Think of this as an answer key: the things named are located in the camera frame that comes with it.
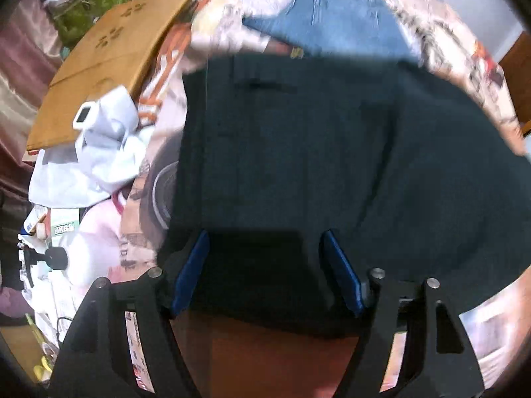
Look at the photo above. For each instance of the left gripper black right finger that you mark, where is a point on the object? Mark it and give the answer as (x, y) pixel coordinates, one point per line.
(398, 335)

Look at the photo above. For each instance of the black handle tool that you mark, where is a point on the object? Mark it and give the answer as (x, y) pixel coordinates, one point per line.
(54, 257)

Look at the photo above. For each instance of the newspaper print bed sheet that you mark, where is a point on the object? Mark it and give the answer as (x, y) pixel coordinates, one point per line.
(320, 193)

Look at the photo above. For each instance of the wooden door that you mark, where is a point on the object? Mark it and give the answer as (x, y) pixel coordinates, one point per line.
(517, 68)

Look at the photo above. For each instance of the white small device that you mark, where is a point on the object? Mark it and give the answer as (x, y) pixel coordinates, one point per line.
(86, 115)

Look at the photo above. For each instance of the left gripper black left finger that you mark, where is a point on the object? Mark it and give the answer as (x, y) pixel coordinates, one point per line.
(121, 343)

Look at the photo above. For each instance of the black pants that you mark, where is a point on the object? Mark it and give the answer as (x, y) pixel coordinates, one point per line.
(404, 168)

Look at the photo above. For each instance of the white cloth garment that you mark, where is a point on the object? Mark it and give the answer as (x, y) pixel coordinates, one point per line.
(102, 160)

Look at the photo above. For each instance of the brown cardboard box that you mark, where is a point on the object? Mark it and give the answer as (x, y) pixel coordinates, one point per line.
(117, 50)

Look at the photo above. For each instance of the folded blue jeans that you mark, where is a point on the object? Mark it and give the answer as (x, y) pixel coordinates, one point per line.
(340, 28)

